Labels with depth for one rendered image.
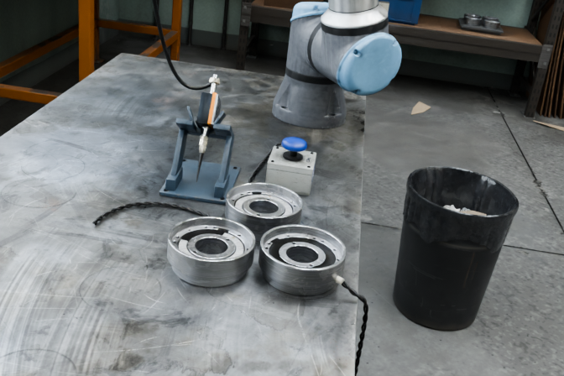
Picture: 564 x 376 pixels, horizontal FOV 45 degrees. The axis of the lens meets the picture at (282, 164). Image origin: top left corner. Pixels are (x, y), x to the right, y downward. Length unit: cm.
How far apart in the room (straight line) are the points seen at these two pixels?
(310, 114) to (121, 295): 64
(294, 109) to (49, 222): 57
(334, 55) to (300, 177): 25
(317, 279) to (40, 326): 30
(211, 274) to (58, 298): 17
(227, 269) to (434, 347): 141
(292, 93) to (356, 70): 20
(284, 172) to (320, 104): 31
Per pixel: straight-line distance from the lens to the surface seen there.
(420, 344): 213
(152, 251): 87
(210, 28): 497
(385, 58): 117
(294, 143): 103
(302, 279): 79
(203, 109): 100
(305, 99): 130
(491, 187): 224
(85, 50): 288
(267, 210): 95
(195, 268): 79
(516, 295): 250
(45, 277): 82
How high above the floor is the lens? 126
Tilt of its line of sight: 24 degrees down
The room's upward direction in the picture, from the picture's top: 7 degrees clockwise
